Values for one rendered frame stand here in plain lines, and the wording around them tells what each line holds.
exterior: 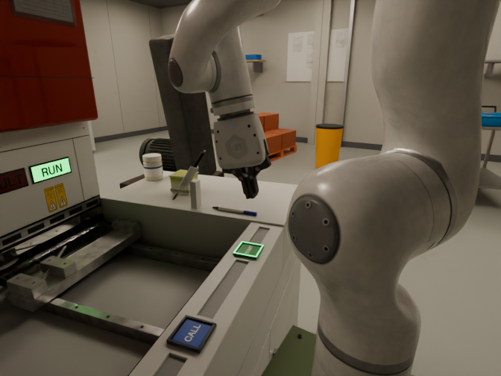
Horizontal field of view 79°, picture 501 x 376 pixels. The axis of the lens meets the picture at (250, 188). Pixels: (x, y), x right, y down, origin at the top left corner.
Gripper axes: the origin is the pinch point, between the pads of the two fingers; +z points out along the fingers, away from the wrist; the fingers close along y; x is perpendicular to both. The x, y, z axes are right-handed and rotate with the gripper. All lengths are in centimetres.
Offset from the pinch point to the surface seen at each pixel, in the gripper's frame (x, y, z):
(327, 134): 424, -34, 49
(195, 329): -25.2, -3.4, 14.7
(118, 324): -19.0, -27.8, 21.3
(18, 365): -31, -41, 21
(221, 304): -17.7, -2.5, 15.7
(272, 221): 16.3, -2.4, 14.7
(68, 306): -18.3, -41.9, 18.1
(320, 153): 428, -50, 76
